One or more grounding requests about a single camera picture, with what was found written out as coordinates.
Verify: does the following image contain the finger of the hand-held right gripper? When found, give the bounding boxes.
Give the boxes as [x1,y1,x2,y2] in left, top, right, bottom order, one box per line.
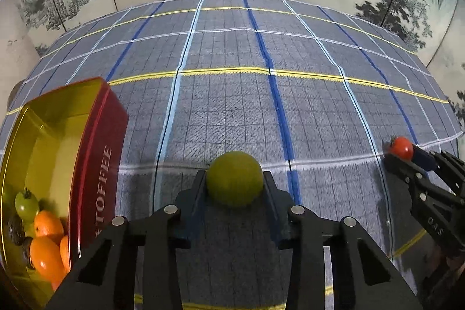
[412,146,465,196]
[384,152,465,247]

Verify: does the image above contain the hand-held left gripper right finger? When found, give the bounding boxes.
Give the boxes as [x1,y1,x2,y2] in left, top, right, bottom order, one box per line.
[262,171,424,310]

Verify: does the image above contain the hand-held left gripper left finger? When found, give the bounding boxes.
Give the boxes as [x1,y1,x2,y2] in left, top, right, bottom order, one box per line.
[45,170,208,310]

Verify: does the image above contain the red tomato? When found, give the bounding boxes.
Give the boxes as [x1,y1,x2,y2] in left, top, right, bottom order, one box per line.
[389,136,415,161]

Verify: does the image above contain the small green tomato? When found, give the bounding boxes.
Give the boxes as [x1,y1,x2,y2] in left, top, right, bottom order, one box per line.
[206,151,264,207]

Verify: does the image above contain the red and gold tin box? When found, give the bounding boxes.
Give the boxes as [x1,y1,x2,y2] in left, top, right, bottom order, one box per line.
[0,77,129,309]

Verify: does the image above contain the smooth orange tangerine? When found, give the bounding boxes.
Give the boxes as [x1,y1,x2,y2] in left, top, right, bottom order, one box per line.
[59,235,71,274]

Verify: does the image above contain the large green tomato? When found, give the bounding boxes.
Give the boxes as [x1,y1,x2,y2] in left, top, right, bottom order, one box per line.
[15,188,40,222]

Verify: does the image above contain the cracked brown passion fruit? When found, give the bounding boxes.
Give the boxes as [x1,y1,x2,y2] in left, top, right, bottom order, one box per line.
[21,236,36,270]

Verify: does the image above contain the smooth brown passion fruit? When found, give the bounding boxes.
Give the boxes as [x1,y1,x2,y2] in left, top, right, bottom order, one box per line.
[7,214,26,246]

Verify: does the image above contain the round brown stool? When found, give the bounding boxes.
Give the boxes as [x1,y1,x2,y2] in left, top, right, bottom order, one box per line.
[7,85,22,105]

